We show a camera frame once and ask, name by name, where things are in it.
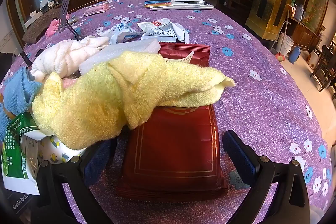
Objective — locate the pink packet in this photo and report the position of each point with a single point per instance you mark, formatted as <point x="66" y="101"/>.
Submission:
<point x="97" y="9"/>

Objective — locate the blue thermos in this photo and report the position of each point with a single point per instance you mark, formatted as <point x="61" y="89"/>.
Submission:
<point x="294" y="54"/>

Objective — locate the purple floral tablecloth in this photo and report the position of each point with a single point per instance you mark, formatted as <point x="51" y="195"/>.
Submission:
<point x="262" y="108"/>

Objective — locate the white bee print packet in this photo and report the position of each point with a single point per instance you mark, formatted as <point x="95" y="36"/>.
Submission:
<point x="53" y="148"/>

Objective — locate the wooden chair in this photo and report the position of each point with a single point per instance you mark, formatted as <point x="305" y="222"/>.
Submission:
<point x="324" y="66"/>

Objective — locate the white towel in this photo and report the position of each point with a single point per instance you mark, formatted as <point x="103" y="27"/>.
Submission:
<point x="60" y="58"/>

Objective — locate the crumpled blue and white packet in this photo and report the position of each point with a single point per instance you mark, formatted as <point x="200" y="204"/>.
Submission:
<point x="123" y="32"/>

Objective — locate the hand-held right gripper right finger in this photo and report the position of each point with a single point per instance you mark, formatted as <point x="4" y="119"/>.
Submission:
<point x="241" y="158"/>

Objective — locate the pink cloth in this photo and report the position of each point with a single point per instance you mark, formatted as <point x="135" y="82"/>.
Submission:
<point x="52" y="29"/>

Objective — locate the bundle of coloured pens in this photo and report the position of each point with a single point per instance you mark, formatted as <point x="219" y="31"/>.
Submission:
<point x="157" y="2"/>

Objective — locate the flat blue and white packet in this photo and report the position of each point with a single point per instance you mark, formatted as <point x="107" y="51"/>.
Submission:
<point x="162" y="29"/>

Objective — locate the stack of white papers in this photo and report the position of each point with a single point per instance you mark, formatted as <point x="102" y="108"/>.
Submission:
<point x="189" y="1"/>

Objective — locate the red tissue packet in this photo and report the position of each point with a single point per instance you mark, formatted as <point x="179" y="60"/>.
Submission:
<point x="173" y="150"/>

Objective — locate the white bucket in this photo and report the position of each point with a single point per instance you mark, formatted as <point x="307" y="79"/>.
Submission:
<point x="285" y="44"/>

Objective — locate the green and white packet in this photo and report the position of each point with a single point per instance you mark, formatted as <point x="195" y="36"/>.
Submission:
<point x="13" y="161"/>

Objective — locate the broom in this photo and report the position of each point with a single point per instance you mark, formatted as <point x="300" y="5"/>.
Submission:
<point x="280" y="56"/>

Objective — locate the wooden cabinet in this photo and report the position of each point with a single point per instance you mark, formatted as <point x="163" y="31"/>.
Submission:
<point x="304" y="32"/>

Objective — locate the blue cloth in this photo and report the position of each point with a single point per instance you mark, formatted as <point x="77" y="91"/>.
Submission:
<point x="18" y="90"/>

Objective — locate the yellow towel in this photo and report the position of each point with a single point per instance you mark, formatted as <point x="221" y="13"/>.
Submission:
<point x="105" y="103"/>

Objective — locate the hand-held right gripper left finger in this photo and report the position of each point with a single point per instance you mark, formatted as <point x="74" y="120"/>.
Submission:
<point x="97" y="163"/>

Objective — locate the white foam block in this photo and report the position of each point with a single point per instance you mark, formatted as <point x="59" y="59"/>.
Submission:
<point x="126" y="48"/>

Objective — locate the grey phone stand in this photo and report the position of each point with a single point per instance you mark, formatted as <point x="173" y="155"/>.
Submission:
<point x="64" y="10"/>

